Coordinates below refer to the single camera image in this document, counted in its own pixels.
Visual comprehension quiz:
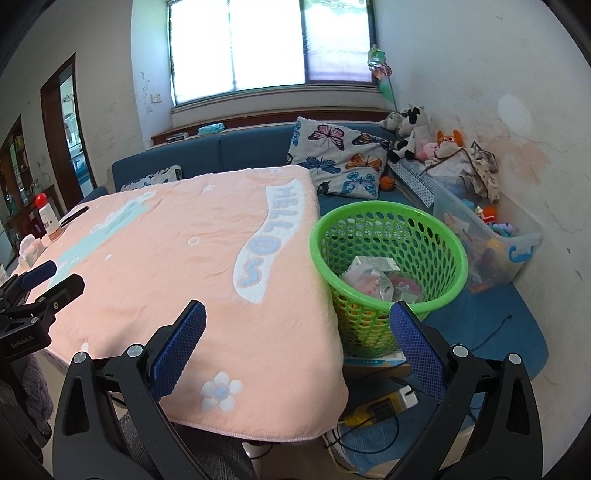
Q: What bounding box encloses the clear plastic lid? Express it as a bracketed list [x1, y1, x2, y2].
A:
[389, 273, 423, 304]

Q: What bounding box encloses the crushed white plastic carton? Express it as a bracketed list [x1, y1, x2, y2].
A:
[341, 255, 402, 302]

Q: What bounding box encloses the white bottle red cap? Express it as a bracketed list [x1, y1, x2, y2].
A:
[35, 193, 62, 242]

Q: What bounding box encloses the black remote control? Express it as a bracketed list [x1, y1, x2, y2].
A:
[60, 205, 89, 228]

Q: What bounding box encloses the blue sofa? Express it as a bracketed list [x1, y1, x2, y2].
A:
[78, 123, 550, 476]

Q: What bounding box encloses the white yellow power strip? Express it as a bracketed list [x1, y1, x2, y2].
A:
[342, 385, 419, 428]

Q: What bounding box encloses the small patterned cushion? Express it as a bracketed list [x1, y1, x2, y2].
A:
[120, 165, 183, 192]

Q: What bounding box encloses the clear plastic toy bin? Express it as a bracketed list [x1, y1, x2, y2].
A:
[433, 180, 544, 293]

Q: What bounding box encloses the pink blanket table cover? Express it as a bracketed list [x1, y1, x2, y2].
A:
[42, 166, 348, 442]

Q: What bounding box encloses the green plastic basket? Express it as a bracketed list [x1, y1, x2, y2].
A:
[310, 201, 468, 358]

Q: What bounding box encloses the teal tissue pack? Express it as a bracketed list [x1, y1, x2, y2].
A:
[197, 122, 225, 137]

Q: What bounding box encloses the patterned cloth on bin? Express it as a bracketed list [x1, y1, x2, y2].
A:
[424, 141, 501, 205]

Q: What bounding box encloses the small orange ball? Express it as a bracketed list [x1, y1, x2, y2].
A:
[379, 176, 396, 192]

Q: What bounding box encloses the pink plush toy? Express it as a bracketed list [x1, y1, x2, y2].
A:
[416, 141, 439, 162]

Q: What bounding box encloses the orange fox plush toy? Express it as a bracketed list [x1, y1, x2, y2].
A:
[436, 129, 464, 158]

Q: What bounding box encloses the cow plush toy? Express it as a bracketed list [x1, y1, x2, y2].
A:
[388, 106, 432, 163]

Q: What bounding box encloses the butterfly print pillow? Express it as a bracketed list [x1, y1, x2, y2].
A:
[287, 117, 390, 200]

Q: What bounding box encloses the grey plush toy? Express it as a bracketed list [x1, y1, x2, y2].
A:
[379, 112, 406, 133]

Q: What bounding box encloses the colourful pinwheel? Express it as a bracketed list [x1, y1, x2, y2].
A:
[367, 44, 399, 112]

